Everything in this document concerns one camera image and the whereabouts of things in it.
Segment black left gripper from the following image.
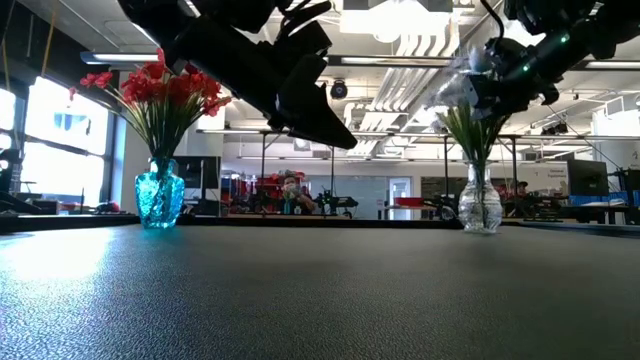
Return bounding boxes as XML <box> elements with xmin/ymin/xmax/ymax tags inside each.
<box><xmin>172</xmin><ymin>14</ymin><xmax>359</xmax><ymax>151</ymax></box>

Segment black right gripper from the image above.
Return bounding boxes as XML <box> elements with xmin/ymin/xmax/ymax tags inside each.
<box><xmin>463</xmin><ymin>69</ymin><xmax>531</xmax><ymax>118</ymax></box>

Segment red artificial flower bunch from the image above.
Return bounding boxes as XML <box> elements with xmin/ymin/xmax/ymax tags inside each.
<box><xmin>119</xmin><ymin>48</ymin><xmax>174</xmax><ymax>166</ymax></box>
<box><xmin>164</xmin><ymin>69</ymin><xmax>234</xmax><ymax>166</ymax></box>
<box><xmin>68</xmin><ymin>69</ymin><xmax>166</xmax><ymax>166</ymax></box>

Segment clear glass vase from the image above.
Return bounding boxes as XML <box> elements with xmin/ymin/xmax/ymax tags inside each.
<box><xmin>458</xmin><ymin>160</ymin><xmax>504</xmax><ymax>235</ymax></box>

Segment blue glass vase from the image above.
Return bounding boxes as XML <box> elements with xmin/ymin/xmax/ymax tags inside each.
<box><xmin>134</xmin><ymin>158</ymin><xmax>186</xmax><ymax>230</ymax></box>

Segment white ceiling pipe bundle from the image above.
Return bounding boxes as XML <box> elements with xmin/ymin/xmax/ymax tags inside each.
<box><xmin>344</xmin><ymin>19</ymin><xmax>461</xmax><ymax>157</ymax></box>

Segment person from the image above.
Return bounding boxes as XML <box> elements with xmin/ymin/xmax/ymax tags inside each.
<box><xmin>509</xmin><ymin>180</ymin><xmax>536</xmax><ymax>201</ymax></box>
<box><xmin>279</xmin><ymin>169</ymin><xmax>319</xmax><ymax>216</ymax></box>

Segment white door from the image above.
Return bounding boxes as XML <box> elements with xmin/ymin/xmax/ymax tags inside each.
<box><xmin>388</xmin><ymin>175</ymin><xmax>413</xmax><ymax>221</ymax></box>

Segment black computer monitor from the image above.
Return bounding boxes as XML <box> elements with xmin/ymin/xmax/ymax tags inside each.
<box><xmin>172</xmin><ymin>155</ymin><xmax>222</xmax><ymax>201</ymax></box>
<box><xmin>567</xmin><ymin>158</ymin><xmax>610</xmax><ymax>197</ymax></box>

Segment blue storage bins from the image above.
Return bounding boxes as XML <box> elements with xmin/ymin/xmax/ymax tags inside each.
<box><xmin>569</xmin><ymin>192</ymin><xmax>640</xmax><ymax>207</ymax></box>

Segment bright window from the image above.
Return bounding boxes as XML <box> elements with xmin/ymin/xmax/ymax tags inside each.
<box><xmin>0</xmin><ymin>74</ymin><xmax>117</xmax><ymax>209</ymax></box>

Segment grey box device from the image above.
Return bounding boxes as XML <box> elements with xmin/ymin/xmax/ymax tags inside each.
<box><xmin>29</xmin><ymin>199</ymin><xmax>62</xmax><ymax>215</ymax></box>

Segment black equipment stand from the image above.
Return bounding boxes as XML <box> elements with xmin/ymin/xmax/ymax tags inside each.
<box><xmin>0</xmin><ymin>147</ymin><xmax>24</xmax><ymax>201</ymax></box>

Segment black ceiling camera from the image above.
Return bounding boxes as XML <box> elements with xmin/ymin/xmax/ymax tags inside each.
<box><xmin>329</xmin><ymin>78</ymin><xmax>350</xmax><ymax>101</ymax></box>
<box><xmin>541</xmin><ymin>121</ymin><xmax>570</xmax><ymax>137</ymax></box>

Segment black metal background frame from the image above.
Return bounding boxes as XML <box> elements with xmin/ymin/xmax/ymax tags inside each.
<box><xmin>197</xmin><ymin>128</ymin><xmax>640</xmax><ymax>211</ymax></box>

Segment white wall box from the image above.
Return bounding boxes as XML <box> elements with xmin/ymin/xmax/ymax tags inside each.
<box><xmin>197</xmin><ymin>107</ymin><xmax>227</xmax><ymax>132</ymax></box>

